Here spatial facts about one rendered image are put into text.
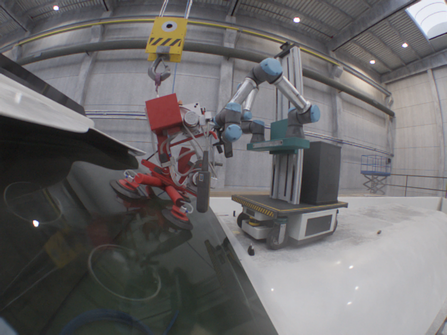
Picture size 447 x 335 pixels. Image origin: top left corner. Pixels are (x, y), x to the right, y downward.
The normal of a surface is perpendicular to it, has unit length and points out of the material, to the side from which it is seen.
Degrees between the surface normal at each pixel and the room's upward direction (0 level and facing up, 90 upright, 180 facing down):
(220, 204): 90
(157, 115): 90
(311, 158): 90
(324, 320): 38
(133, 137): 90
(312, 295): 23
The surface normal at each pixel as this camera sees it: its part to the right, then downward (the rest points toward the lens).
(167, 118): 0.18, 0.02
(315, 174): -0.92, -0.06
